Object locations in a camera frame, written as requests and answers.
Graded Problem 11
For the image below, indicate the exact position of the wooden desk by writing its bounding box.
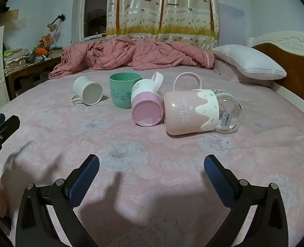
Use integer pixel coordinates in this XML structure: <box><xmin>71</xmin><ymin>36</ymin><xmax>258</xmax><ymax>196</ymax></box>
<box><xmin>7</xmin><ymin>55</ymin><xmax>62</xmax><ymax>101</ymax></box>

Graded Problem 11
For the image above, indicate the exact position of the pink pillow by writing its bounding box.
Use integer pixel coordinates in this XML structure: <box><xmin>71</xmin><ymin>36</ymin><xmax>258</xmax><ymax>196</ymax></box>
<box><xmin>214</xmin><ymin>58</ymin><xmax>275</xmax><ymax>88</ymax></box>

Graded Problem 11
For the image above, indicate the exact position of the white framed window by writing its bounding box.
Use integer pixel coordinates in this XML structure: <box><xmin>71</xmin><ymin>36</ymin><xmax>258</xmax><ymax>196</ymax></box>
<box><xmin>79</xmin><ymin>0</ymin><xmax>116</xmax><ymax>42</ymax></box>

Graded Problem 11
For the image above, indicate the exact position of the wall lamp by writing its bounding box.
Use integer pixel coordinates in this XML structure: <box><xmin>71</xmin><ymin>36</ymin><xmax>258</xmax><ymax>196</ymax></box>
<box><xmin>47</xmin><ymin>14</ymin><xmax>66</xmax><ymax>33</ymax></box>

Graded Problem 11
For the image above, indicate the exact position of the white cup with pink base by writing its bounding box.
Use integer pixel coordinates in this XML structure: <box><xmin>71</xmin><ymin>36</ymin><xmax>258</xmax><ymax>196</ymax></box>
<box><xmin>131</xmin><ymin>71</ymin><xmax>165</xmax><ymax>127</ymax></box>

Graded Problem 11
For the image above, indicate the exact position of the stack of papers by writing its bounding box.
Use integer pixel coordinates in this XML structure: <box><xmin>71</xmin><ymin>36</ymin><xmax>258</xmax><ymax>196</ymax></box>
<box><xmin>3</xmin><ymin>48</ymin><xmax>30</xmax><ymax>76</ymax></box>

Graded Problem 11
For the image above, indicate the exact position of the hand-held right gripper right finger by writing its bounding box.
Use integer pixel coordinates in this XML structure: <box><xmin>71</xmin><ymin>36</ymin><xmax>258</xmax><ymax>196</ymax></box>
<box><xmin>204</xmin><ymin>154</ymin><xmax>289</xmax><ymax>247</ymax></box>

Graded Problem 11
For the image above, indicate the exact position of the tree print curtain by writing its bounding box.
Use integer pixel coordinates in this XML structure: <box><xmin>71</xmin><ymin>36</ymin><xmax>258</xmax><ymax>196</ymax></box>
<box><xmin>106</xmin><ymin>0</ymin><xmax>220</xmax><ymax>50</ymax></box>

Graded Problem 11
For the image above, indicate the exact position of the plain white cup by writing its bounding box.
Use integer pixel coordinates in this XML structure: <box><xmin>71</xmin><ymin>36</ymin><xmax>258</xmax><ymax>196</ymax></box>
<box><xmin>70</xmin><ymin>76</ymin><xmax>103</xmax><ymax>106</ymax></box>

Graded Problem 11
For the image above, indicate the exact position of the clear glass cup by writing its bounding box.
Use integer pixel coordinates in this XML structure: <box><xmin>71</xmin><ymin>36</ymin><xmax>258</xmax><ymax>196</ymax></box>
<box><xmin>214</xmin><ymin>90</ymin><xmax>243</xmax><ymax>134</ymax></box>

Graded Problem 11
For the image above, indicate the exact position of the pink floral bed sheet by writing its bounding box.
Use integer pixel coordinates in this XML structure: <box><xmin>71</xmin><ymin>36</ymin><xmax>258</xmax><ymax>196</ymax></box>
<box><xmin>0</xmin><ymin>64</ymin><xmax>304</xmax><ymax>247</ymax></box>

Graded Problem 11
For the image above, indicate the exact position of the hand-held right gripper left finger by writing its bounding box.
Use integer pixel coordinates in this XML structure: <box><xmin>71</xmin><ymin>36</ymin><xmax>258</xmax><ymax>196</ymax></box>
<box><xmin>15</xmin><ymin>154</ymin><xmax>101</xmax><ymax>247</ymax></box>

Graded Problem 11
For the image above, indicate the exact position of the brown paper packet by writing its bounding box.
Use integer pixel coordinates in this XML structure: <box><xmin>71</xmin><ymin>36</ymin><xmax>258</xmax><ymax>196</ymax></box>
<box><xmin>40</xmin><ymin>33</ymin><xmax>55</xmax><ymax>49</ymax></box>

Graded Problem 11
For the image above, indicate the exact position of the pink checked blanket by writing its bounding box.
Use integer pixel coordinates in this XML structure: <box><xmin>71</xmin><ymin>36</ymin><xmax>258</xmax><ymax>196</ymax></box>
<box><xmin>49</xmin><ymin>36</ymin><xmax>215</xmax><ymax>80</ymax></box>

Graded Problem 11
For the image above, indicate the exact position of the white pillow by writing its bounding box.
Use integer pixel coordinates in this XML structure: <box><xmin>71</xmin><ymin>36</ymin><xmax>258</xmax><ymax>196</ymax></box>
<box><xmin>212</xmin><ymin>44</ymin><xmax>287</xmax><ymax>81</ymax></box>

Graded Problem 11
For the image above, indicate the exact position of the pink cup with white rim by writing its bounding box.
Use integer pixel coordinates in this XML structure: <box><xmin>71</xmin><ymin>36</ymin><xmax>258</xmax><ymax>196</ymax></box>
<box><xmin>163</xmin><ymin>72</ymin><xmax>222</xmax><ymax>136</ymax></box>

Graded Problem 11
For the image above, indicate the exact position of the green cup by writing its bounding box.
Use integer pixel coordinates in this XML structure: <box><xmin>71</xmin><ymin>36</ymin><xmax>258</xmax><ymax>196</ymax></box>
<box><xmin>109</xmin><ymin>72</ymin><xmax>144</xmax><ymax>108</ymax></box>

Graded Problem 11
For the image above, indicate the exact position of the white and wood bed headboard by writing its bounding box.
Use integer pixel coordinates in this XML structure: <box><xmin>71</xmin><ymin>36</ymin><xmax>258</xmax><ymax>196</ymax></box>
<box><xmin>246</xmin><ymin>30</ymin><xmax>304</xmax><ymax>114</ymax></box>

